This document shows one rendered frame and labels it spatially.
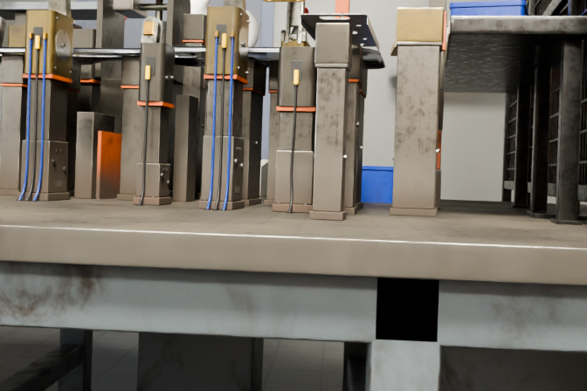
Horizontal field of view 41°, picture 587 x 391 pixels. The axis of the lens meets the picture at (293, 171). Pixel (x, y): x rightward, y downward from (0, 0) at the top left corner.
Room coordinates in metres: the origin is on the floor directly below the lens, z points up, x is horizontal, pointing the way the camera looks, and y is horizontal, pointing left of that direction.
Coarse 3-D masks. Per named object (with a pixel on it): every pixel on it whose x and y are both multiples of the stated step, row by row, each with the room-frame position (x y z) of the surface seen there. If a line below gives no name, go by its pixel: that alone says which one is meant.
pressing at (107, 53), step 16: (0, 48) 1.58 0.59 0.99; (16, 48) 1.57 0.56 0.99; (80, 48) 1.55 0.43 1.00; (96, 48) 1.55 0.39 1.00; (112, 48) 1.55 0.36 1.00; (128, 48) 1.55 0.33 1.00; (176, 48) 1.49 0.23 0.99; (192, 48) 1.48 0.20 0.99; (256, 48) 1.46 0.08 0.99; (272, 48) 1.46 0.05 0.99; (368, 48) 1.45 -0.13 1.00; (176, 64) 1.69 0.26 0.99; (192, 64) 1.71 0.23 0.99; (368, 64) 1.65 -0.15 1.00; (384, 64) 1.58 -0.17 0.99
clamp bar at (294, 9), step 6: (288, 6) 1.72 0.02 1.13; (294, 6) 1.72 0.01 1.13; (300, 6) 1.71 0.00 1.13; (288, 12) 1.71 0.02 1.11; (294, 12) 1.72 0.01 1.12; (300, 12) 1.71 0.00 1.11; (288, 18) 1.71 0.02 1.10; (294, 18) 1.72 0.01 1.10; (288, 24) 1.71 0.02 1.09; (294, 24) 1.72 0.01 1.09; (288, 30) 1.71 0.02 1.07; (300, 30) 1.70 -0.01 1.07; (288, 36) 1.71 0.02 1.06; (300, 36) 1.70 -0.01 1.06; (300, 42) 1.70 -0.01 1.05
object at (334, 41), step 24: (336, 24) 1.15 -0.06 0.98; (336, 48) 1.15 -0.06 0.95; (336, 72) 1.15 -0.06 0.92; (336, 96) 1.15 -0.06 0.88; (336, 120) 1.15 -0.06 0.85; (336, 144) 1.15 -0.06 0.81; (336, 168) 1.15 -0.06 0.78; (336, 192) 1.15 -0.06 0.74; (312, 216) 1.15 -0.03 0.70; (336, 216) 1.15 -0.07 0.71
